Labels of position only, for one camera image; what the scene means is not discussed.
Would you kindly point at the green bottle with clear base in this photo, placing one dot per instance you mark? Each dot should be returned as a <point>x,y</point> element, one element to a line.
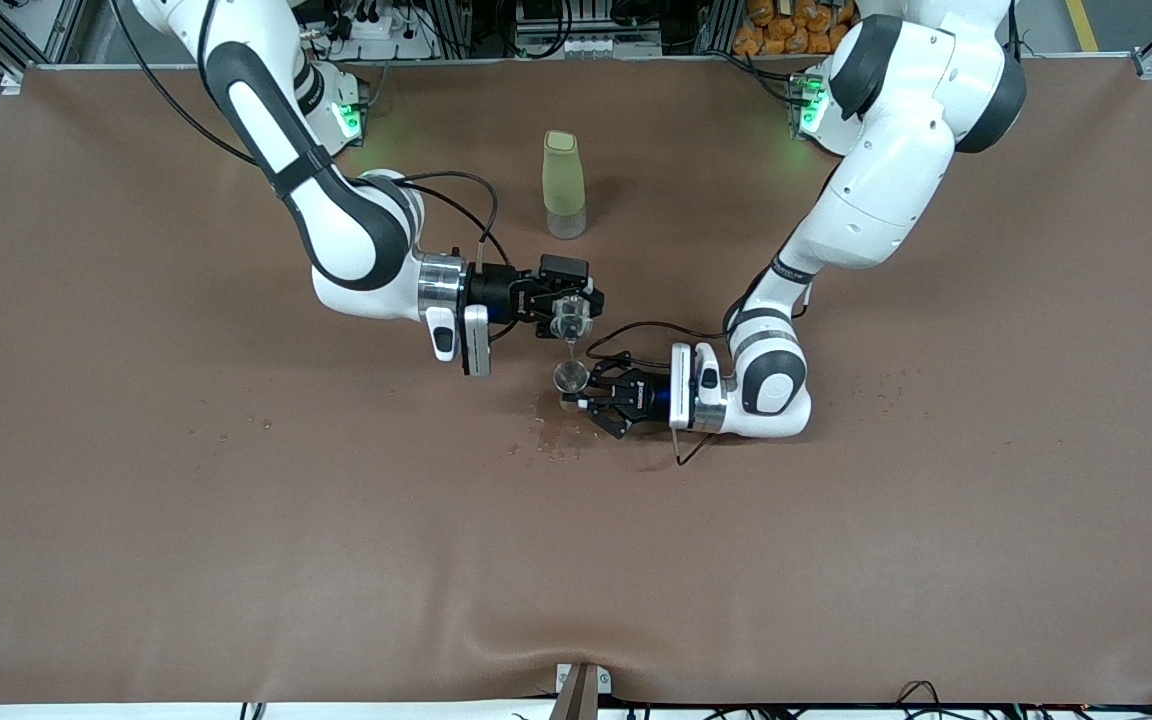
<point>563,180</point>

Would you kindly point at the brown wooden strip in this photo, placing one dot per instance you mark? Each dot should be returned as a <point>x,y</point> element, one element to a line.
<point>576,700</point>

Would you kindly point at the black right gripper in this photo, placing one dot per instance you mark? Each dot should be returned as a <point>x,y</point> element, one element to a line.
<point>494,293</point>

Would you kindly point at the white metal edge bracket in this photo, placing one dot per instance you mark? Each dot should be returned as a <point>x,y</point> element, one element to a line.
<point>606,682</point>

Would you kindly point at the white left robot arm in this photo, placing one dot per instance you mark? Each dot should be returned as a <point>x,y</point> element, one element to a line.
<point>886,180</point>

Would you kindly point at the clear glass measuring beaker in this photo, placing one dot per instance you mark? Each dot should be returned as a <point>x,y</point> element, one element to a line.
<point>572,318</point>

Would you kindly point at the white power strip with plugs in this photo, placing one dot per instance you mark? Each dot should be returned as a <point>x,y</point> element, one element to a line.
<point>386,30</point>

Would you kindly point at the brown table mat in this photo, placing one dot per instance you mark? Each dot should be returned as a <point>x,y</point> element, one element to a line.
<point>576,560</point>

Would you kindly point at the aluminium profile frame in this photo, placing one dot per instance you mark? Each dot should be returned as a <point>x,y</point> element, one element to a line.
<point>1151,65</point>

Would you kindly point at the grey electronics box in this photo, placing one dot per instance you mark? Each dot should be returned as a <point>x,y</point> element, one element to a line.
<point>586,45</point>

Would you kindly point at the orange snack bags pile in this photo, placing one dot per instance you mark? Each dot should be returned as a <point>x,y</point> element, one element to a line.
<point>781,35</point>

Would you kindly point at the steel double-cone jigger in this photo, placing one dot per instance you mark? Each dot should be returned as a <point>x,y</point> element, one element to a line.
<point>571,377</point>

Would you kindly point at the spilled liquid puddle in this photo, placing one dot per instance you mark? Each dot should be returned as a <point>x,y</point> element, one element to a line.
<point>551,432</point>

